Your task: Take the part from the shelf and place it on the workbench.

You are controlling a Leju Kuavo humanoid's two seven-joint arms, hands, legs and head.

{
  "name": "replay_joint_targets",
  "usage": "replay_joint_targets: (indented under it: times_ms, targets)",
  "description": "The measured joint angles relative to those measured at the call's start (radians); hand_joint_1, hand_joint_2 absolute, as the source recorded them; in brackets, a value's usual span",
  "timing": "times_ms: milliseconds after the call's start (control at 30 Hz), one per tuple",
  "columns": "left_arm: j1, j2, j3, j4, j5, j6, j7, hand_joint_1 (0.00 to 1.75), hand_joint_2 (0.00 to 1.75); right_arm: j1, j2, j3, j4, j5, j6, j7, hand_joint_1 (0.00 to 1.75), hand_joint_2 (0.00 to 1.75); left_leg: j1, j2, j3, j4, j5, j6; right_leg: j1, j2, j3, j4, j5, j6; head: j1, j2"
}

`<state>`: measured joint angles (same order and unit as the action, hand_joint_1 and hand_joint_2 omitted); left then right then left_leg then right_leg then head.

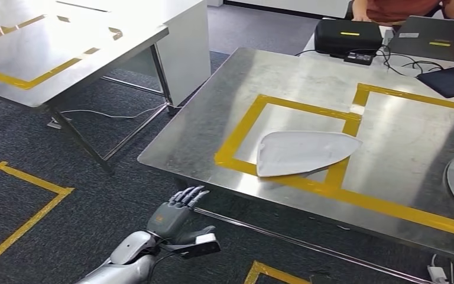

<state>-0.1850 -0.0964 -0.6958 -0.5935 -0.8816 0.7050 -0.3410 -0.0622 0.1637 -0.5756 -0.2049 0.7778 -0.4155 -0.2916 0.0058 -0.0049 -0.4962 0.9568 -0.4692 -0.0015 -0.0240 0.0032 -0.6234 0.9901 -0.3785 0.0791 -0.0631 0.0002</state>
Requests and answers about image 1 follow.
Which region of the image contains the grey floor socket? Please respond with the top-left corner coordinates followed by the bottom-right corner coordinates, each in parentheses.
top-left (47, 117), bottom-right (71, 130)

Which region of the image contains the white table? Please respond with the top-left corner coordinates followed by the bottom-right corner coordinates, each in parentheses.
top-left (301, 17), bottom-right (454, 79)

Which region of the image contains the steel table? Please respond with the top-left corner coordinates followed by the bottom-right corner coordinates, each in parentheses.
top-left (0, 0), bottom-right (175, 175)

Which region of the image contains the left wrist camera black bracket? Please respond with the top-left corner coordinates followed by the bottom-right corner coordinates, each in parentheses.
top-left (160, 233), bottom-right (222, 260)

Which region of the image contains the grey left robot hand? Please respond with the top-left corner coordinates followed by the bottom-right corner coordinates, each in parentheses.
top-left (147, 185), bottom-right (217, 246)

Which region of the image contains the dark blue pouch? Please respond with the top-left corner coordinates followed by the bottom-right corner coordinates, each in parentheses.
top-left (417, 60), bottom-right (454, 99)

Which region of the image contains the yellow floor tape outline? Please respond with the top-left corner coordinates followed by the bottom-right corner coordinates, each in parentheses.
top-left (244, 260), bottom-right (312, 284)
top-left (0, 161), bottom-right (75, 277)

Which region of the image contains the white curved plastic shell part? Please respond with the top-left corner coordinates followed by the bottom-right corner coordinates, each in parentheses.
top-left (256, 130), bottom-right (364, 178)

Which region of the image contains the white desk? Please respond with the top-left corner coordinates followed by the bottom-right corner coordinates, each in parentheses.
top-left (56, 0), bottom-right (211, 107)

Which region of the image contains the black power cable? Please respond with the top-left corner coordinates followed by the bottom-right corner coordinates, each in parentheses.
top-left (295, 45), bottom-right (445, 77)

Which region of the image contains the black power adapter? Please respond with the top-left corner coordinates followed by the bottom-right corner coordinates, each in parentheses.
top-left (343, 51), bottom-right (376, 66)

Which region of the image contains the black flat case yellow stripe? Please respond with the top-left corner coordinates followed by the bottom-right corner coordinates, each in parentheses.
top-left (389, 15), bottom-right (454, 62)

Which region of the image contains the white charger plug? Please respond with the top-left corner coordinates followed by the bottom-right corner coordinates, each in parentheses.
top-left (426, 254), bottom-right (454, 284)

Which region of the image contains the white floor cable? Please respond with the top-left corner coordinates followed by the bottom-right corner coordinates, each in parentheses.
top-left (60, 102), bottom-right (183, 120)

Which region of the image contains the person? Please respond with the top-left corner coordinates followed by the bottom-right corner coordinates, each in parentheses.
top-left (351, 0), bottom-right (454, 24)

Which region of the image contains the black bulky case yellow stripe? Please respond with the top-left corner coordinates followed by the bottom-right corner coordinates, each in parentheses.
top-left (313, 18), bottom-right (384, 56)

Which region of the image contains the yellow tape square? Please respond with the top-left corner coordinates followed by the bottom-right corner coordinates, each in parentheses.
top-left (214, 93), bottom-right (454, 241)
top-left (352, 83), bottom-right (454, 114)
top-left (0, 14), bottom-right (124, 91)

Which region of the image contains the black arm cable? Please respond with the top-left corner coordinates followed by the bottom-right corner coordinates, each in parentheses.
top-left (147, 250), bottom-right (177, 284)

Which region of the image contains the steel workbench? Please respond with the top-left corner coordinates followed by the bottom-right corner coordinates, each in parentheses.
top-left (137, 47), bottom-right (454, 284)

